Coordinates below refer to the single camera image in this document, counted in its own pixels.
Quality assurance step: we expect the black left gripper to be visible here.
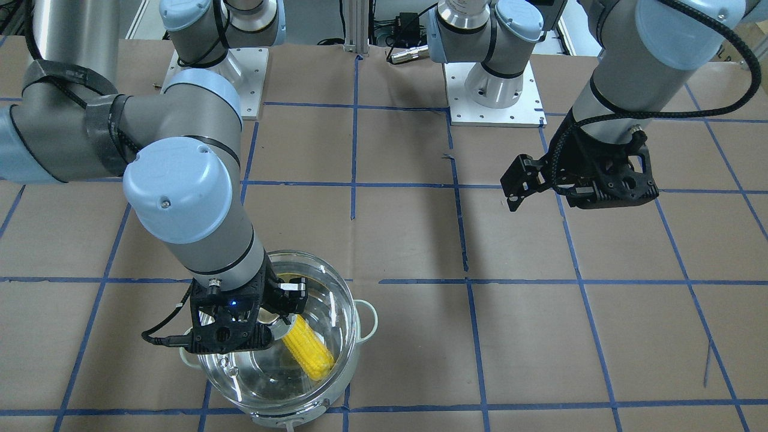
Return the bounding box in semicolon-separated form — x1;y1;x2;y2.
501;123;651;212

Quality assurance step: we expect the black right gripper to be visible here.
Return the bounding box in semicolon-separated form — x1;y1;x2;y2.
190;254;308;343

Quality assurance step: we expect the yellow corn cob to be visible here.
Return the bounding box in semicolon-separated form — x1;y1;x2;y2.
282;314;335;381

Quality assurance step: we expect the glass pot lid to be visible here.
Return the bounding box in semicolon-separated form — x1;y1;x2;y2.
198;250;365;428

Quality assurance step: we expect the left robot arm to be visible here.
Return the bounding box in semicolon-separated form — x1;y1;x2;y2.
427;1;766;211

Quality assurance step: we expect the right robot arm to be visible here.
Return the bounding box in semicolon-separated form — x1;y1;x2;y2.
2;1;307;353

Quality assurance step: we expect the silver metal connector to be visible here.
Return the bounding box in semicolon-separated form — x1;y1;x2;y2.
387;46;430;65

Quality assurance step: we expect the black power adapter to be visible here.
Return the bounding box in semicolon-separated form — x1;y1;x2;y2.
392;12;422;47

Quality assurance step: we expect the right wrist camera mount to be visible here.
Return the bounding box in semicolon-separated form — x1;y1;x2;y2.
142;286;272;355

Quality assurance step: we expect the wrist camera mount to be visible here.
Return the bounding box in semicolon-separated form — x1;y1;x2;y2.
142;286;272;355
560;139;660;209

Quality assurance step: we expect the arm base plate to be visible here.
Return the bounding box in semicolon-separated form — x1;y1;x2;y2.
444;62;547;128
161;47;269;123

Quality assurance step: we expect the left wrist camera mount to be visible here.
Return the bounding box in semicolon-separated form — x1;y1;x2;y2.
560;139;660;209

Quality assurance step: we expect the aluminium frame post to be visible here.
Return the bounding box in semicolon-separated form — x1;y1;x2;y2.
340;1;374;57

